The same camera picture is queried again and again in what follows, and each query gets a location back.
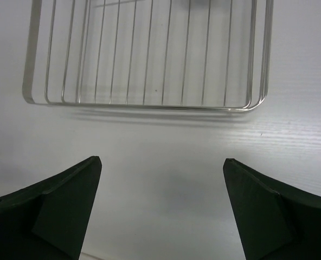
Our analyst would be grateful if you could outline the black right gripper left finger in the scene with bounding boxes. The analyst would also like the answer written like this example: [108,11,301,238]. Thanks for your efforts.
[0,156,102,259]

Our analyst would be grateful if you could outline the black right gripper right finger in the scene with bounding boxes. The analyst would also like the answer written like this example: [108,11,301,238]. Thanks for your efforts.
[223,158,321,259]

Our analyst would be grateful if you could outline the metal wire dish rack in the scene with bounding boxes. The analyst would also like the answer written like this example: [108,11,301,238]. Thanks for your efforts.
[22,1,274,113]

